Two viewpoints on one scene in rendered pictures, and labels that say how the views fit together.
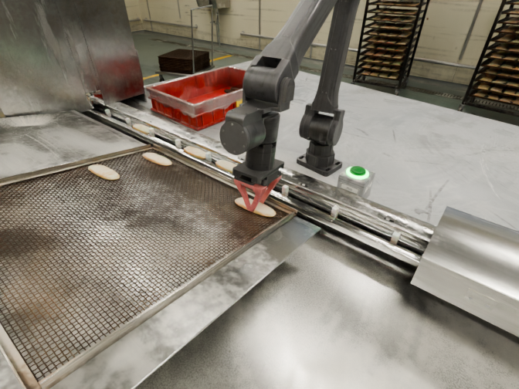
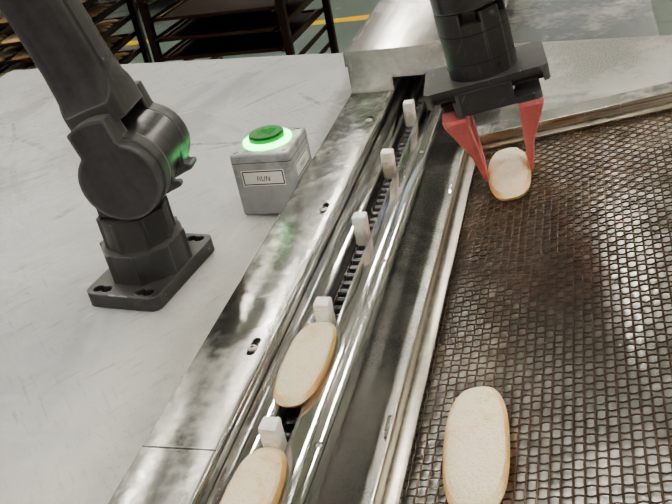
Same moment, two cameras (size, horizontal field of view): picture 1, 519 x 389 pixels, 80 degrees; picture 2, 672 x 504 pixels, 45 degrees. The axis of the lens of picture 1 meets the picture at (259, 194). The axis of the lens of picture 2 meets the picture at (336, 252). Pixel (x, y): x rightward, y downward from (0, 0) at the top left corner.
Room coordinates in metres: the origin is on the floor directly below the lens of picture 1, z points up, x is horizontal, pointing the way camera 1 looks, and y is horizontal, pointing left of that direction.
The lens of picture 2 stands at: (0.88, 0.57, 1.23)
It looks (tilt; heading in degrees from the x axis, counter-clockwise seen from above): 30 degrees down; 252
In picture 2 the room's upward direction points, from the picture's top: 12 degrees counter-clockwise
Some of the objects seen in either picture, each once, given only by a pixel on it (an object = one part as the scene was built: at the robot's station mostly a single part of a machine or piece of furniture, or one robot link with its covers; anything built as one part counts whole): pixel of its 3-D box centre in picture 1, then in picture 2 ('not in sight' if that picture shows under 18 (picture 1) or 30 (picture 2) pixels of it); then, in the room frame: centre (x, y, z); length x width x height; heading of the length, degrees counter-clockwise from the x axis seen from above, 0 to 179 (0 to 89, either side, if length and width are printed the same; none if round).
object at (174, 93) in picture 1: (215, 93); not in sight; (1.34, 0.19, 0.87); 0.49 x 0.34 x 0.10; 138
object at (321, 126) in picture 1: (322, 133); (142, 169); (0.81, -0.18, 0.94); 0.09 x 0.05 x 0.10; 148
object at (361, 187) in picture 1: (353, 191); (279, 183); (0.66, -0.25, 0.84); 0.08 x 0.08 x 0.11; 52
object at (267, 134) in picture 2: (357, 172); (267, 138); (0.66, -0.25, 0.90); 0.04 x 0.04 x 0.02
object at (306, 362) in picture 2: (228, 166); (305, 359); (0.76, 0.09, 0.86); 0.10 x 0.04 x 0.01; 52
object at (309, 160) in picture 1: (320, 153); (143, 242); (0.83, -0.19, 0.86); 0.12 x 0.09 x 0.08; 44
